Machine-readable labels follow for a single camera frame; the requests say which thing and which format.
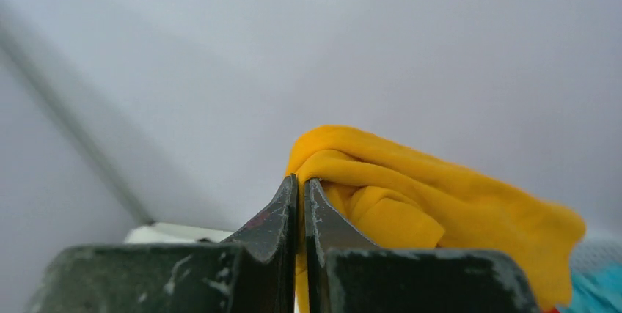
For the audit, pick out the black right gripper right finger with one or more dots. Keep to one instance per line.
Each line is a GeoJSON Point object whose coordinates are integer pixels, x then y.
{"type": "Point", "coordinates": [348, 272]}

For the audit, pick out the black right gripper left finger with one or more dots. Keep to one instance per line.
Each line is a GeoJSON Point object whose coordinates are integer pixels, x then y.
{"type": "Point", "coordinates": [252, 270]}

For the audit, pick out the yellow t shirt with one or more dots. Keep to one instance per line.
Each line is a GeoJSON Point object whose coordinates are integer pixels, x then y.
{"type": "Point", "coordinates": [403, 198]}

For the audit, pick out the folded white t shirt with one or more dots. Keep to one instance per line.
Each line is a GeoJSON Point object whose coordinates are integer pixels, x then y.
{"type": "Point", "coordinates": [174, 233]}

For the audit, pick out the teal t shirt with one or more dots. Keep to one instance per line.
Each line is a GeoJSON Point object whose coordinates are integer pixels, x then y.
{"type": "Point", "coordinates": [595, 291]}

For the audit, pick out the white plastic basket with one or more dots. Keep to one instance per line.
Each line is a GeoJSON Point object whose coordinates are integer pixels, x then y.
{"type": "Point", "coordinates": [595, 254]}

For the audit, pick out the left aluminium frame post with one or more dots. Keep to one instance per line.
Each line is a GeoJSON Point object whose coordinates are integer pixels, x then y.
{"type": "Point", "coordinates": [31, 77]}

